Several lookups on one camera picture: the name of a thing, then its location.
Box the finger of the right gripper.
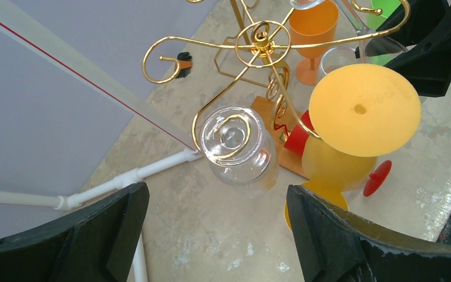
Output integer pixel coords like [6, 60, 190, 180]
[355, 1, 451, 98]

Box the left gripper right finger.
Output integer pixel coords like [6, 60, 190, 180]
[285, 184, 451, 282]

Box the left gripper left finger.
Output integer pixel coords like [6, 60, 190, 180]
[0, 182, 150, 281]

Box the clear wine glass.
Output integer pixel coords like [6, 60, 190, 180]
[316, 46, 361, 83]
[198, 105, 279, 198]
[290, 0, 409, 59]

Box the red goblet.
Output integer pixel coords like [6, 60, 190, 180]
[284, 125, 392, 197]

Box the orange goblet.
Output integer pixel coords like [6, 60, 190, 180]
[289, 1, 339, 86]

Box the gold scroll wine glass rack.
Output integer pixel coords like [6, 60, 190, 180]
[142, 1, 411, 156]

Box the white PVC pipe assembly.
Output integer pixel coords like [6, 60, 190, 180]
[0, 147, 204, 282]

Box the green goblet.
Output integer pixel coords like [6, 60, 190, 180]
[366, 0, 405, 66]

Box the small orange black object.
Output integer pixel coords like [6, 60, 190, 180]
[176, 52, 193, 79]

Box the gold rectangular wire rack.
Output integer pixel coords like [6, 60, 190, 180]
[213, 0, 273, 88]

